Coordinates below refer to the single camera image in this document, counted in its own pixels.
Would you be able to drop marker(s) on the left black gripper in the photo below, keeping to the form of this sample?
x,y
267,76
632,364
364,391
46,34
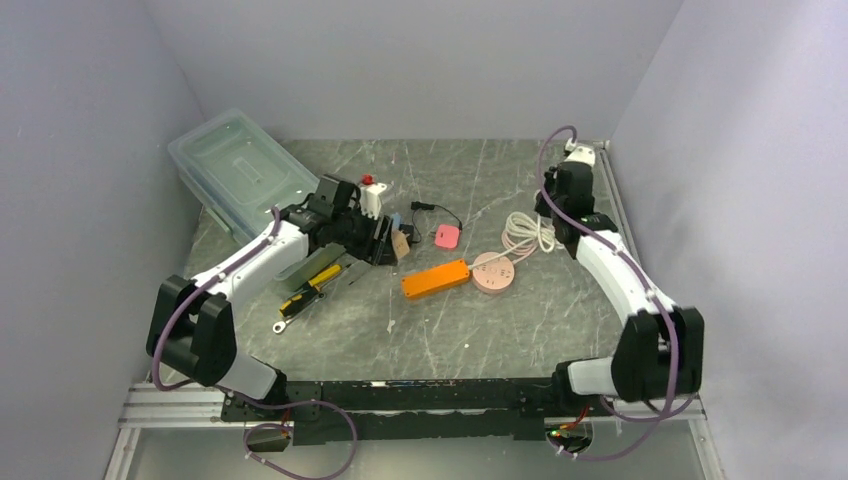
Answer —
x,y
378,251

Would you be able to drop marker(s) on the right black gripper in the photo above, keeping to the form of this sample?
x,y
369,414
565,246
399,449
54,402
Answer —
x,y
540,206

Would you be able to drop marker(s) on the beige cube socket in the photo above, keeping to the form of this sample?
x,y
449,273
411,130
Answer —
x,y
400,244

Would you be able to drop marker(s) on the pink round socket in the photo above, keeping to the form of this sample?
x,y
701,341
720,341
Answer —
x,y
491,273

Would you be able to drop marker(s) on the orange power strip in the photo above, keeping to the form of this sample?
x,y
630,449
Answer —
x,y
435,280

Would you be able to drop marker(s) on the pink socket cable plug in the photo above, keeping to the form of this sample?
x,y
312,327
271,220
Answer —
x,y
519,243

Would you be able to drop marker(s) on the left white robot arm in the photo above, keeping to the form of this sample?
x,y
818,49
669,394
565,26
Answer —
x,y
192,336

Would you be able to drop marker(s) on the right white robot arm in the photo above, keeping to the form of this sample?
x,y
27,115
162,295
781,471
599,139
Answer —
x,y
659,353

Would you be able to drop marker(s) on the yellow black screwdriver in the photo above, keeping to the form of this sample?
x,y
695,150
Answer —
x,y
304,297

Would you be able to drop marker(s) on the clear plastic storage box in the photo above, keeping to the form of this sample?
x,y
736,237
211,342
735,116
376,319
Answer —
x,y
238,172

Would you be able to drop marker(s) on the silver wrench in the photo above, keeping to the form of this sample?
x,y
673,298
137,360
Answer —
x,y
286,320

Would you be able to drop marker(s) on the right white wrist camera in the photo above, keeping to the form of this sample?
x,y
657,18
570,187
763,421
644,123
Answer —
x,y
579,153

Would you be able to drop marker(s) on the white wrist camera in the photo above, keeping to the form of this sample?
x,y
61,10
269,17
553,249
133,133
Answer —
x,y
372,196
579,153

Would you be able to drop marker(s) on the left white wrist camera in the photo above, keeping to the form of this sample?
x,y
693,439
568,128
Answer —
x,y
372,196

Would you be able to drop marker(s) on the yellow handled screwdriver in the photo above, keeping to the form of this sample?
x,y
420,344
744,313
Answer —
x,y
324,276

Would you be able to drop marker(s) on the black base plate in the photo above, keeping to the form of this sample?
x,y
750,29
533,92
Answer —
x,y
522,409

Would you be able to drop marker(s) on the aluminium rail frame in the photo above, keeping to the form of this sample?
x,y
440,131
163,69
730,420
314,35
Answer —
x,y
189,407

